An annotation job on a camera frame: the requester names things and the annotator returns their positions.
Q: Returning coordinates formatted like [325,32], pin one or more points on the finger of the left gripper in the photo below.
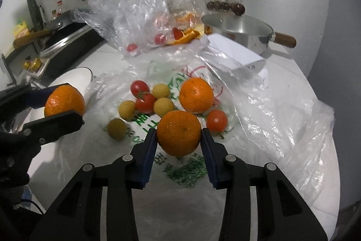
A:
[50,129]
[17,99]

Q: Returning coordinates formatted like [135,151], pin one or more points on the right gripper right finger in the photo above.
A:
[281,211]

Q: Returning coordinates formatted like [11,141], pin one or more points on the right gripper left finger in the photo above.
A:
[75,213]

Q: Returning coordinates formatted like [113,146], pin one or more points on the mandarin orange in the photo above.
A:
[179,133]
[196,95]
[65,98]

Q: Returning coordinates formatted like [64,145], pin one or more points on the yellow longan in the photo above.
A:
[116,129]
[162,106]
[161,91]
[127,110]

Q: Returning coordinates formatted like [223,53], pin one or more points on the cherry tomato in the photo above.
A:
[216,121]
[138,88]
[145,103]

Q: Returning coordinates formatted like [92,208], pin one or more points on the white round plate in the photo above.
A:
[80,78]

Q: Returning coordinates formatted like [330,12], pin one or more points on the yellow detergent bottle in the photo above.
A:
[21,29]

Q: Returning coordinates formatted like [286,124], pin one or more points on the silver induction cooker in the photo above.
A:
[62,50]

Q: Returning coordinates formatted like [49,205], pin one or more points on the red label bottle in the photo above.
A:
[59,8]

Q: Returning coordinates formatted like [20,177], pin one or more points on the printed flat plastic bag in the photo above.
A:
[240,112]

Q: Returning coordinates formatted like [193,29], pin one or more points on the clear crumpled plastic bag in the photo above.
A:
[132,26]

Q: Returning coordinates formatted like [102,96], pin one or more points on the white paper receipt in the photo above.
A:
[234,55]

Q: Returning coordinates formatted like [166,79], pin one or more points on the orange peel pieces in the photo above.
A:
[188,27]

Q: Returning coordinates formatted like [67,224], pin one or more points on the small steel saucepan with lid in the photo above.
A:
[248,31]

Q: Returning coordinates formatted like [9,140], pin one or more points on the clear box of chestnuts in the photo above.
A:
[233,6]

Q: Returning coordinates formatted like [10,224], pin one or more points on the black wok wooden handle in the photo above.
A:
[60,28]

